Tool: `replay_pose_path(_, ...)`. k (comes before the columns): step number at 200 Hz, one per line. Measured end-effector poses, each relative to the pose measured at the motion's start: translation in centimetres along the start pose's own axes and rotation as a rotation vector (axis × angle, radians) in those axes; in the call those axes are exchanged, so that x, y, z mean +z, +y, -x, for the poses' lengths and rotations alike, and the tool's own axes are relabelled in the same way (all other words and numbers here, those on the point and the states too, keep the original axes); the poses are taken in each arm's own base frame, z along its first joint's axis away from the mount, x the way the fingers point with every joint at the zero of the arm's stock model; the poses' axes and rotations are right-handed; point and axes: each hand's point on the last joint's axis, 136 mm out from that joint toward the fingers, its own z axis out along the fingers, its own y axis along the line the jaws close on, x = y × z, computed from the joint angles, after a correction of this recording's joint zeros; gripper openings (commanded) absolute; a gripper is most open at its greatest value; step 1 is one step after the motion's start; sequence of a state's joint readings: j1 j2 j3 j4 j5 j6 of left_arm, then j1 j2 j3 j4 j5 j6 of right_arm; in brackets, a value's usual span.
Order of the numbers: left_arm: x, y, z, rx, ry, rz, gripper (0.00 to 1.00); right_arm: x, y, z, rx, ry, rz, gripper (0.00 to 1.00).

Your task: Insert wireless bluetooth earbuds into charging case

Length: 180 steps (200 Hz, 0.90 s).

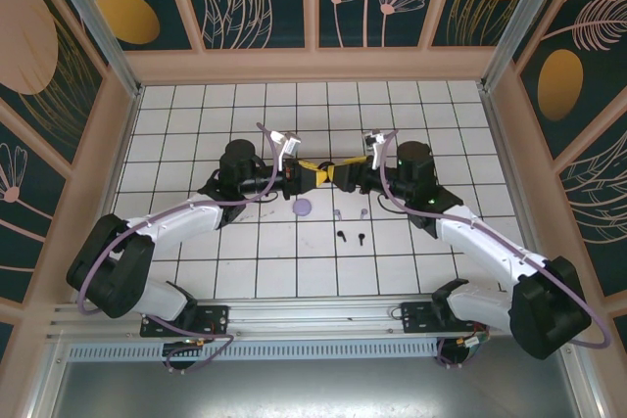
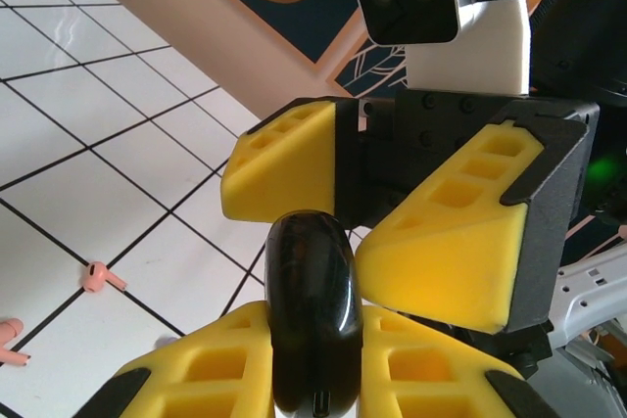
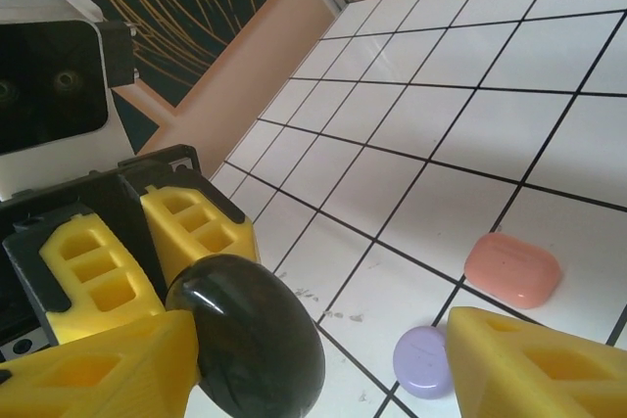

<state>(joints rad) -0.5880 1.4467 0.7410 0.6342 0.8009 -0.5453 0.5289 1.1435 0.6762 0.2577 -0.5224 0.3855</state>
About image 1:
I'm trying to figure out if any black mounting plate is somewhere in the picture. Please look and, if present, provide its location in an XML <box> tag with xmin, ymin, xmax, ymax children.
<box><xmin>400</xmin><ymin>301</ymin><xmax>491</xmax><ymax>336</ymax></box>
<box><xmin>140</xmin><ymin>304</ymin><xmax>230</xmax><ymax>339</ymax></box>

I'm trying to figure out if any grey metal sheet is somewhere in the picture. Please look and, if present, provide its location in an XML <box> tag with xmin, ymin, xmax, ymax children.
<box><xmin>48</xmin><ymin>358</ymin><xmax>589</xmax><ymax>418</ymax></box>

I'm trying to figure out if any thin black cable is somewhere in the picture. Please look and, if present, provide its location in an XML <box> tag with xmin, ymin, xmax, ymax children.
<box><xmin>375</xmin><ymin>194</ymin><xmax>409</xmax><ymax>215</ymax></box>

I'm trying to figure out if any purple cable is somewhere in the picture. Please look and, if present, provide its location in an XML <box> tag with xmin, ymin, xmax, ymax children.
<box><xmin>379</xmin><ymin>128</ymin><xmax>612</xmax><ymax>371</ymax></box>
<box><xmin>77</xmin><ymin>122</ymin><xmax>290</xmax><ymax>375</ymax></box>

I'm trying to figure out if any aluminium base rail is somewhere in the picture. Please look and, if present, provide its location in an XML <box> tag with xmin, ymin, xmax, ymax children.
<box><xmin>46</xmin><ymin>293</ymin><xmax>579</xmax><ymax>341</ymax></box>

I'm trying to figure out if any slotted grey cable duct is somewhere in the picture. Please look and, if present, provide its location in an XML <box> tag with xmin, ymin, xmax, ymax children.
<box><xmin>66</xmin><ymin>342</ymin><xmax>441</xmax><ymax>361</ymax></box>

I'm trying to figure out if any aluminium corner post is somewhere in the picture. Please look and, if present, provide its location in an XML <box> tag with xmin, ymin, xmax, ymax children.
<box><xmin>479</xmin><ymin>0</ymin><xmax>585</xmax><ymax>95</ymax></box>
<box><xmin>37</xmin><ymin>0</ymin><xmax>144</xmax><ymax>99</ymax></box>

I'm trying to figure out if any aluminium frame bar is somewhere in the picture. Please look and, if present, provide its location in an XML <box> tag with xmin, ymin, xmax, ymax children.
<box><xmin>557</xmin><ymin>334</ymin><xmax>606</xmax><ymax>418</ymax></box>
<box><xmin>26</xmin><ymin>339</ymin><xmax>70</xmax><ymax>418</ymax></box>

